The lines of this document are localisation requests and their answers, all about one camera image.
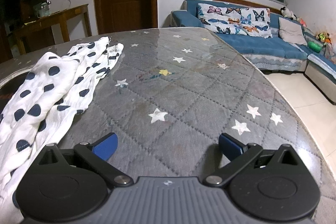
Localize wooden side table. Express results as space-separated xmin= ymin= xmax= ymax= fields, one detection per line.
xmin=13 ymin=4 xmax=91 ymax=54

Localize beige cushion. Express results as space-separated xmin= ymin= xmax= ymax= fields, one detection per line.
xmin=278 ymin=17 xmax=308 ymax=46

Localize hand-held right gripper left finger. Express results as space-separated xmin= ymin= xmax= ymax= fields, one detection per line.
xmin=33 ymin=132 xmax=134 ymax=188

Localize butterfly print pillow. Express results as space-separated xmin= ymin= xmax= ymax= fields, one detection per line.
xmin=197 ymin=3 xmax=273 ymax=39

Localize grey star quilted table cover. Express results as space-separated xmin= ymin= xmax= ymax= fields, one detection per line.
xmin=0 ymin=27 xmax=336 ymax=224

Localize glass jar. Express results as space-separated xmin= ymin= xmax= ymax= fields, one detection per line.
xmin=35 ymin=1 xmax=51 ymax=18

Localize blue fabric sofa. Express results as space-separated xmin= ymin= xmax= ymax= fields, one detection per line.
xmin=170 ymin=0 xmax=336 ymax=105

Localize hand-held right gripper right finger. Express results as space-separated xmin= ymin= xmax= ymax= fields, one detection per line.
xmin=203 ymin=133 xmax=302 ymax=187

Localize green toy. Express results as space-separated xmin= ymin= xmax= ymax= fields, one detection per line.
xmin=308 ymin=41 xmax=322 ymax=52

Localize black and white plush toy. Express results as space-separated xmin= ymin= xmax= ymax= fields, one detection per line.
xmin=280 ymin=7 xmax=297 ymax=19

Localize white polka dot garment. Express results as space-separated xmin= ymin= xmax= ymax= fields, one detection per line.
xmin=0 ymin=36 xmax=124 ymax=203

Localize small colourful toys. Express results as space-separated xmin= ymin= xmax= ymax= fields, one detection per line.
xmin=316 ymin=32 xmax=332 ymax=45

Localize dark wooden shelf cabinet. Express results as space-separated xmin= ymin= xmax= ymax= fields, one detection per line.
xmin=0 ymin=0 xmax=48 ymax=62

